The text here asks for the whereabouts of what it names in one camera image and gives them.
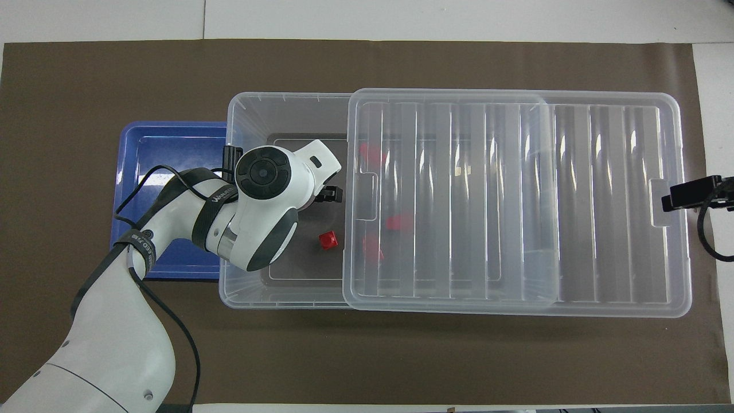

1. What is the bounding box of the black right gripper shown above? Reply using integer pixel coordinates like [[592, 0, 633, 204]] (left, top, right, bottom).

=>
[[661, 175, 734, 212]]

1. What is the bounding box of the clear ribbed plastic lid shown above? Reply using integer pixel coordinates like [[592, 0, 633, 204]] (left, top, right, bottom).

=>
[[342, 88, 693, 318]]

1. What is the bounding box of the clear plastic storage box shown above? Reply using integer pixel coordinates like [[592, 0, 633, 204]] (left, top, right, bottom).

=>
[[218, 91, 561, 310]]

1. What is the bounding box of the blue plastic tray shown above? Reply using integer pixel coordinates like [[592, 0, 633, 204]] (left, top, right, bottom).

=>
[[110, 121, 230, 280]]

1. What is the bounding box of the brown table mat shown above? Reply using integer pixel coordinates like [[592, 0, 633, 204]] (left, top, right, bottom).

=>
[[0, 39, 732, 405]]

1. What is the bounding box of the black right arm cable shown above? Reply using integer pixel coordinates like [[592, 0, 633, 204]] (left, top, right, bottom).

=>
[[696, 192, 734, 263]]

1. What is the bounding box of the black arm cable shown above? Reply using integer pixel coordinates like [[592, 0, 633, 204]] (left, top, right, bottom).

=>
[[114, 165, 201, 413], [696, 192, 734, 263]]

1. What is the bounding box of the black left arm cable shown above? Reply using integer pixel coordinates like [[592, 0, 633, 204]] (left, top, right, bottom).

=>
[[114, 165, 201, 413]]

